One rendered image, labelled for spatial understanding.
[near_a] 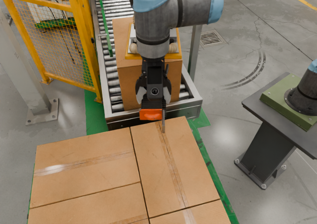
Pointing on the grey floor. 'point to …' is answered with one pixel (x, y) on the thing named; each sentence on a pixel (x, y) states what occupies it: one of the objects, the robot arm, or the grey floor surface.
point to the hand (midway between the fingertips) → (153, 103)
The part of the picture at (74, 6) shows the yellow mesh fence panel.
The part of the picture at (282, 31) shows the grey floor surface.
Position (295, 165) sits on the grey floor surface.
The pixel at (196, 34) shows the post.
